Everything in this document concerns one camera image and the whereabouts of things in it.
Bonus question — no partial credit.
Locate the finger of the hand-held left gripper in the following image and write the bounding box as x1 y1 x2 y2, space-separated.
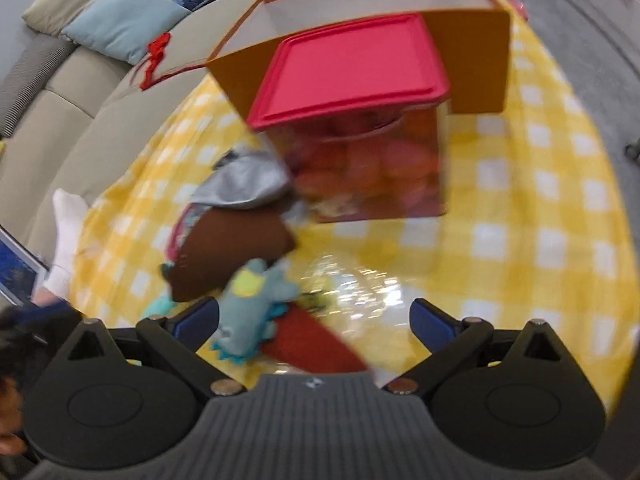
10 300 85 333

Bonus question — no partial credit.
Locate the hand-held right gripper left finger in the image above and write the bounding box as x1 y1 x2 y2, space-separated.
67 296 246 397

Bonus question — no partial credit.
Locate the yellow checked tablecloth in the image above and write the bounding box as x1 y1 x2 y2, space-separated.
67 0 633 421

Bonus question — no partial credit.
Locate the glittery pink teal pouch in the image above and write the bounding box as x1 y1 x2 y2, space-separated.
167 202 211 263

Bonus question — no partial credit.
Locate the red ribbon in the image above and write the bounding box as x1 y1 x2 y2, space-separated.
140 32 208 92

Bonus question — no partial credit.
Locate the pile of red plush toys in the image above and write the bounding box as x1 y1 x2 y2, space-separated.
295 110 443 218

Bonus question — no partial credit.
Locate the teal plush dinosaur toy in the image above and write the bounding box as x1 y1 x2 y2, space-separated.
209 259 301 363

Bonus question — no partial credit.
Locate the orange cardboard box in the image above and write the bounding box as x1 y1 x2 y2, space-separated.
206 0 513 128

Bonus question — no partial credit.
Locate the grey houndstooth pillow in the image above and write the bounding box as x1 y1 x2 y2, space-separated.
0 35 76 138

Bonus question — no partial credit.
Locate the beige fabric sofa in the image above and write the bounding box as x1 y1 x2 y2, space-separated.
0 0 321 261

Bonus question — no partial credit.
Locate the silver fabric pouch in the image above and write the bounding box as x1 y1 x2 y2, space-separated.
192 144 296 211

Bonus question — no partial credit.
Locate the clear container with red lid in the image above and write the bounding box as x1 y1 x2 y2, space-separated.
246 12 451 223

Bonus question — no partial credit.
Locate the person's left hand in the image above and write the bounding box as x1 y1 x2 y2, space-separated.
0 377 27 456

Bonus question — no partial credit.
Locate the clear plastic bag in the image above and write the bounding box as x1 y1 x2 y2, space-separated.
295 252 416 326

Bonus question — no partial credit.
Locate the person's white sock foot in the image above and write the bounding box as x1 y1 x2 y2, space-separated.
42 187 91 301

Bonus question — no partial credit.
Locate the brown plush cushion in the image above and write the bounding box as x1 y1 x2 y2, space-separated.
160 207 297 303

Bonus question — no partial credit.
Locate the beige pillow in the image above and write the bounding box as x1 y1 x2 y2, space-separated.
21 0 111 38

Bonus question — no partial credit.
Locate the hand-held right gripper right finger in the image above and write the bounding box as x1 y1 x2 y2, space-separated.
382 299 573 398

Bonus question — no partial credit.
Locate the dark red knit cloth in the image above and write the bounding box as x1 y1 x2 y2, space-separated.
262 305 371 376

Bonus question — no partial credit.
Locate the white tablet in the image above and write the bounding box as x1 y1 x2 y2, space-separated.
0 225 46 306

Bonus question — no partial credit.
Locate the teal cloth toy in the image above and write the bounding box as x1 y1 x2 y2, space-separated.
141 294 183 321

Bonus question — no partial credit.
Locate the light blue pillow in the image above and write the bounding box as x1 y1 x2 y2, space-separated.
61 0 193 66

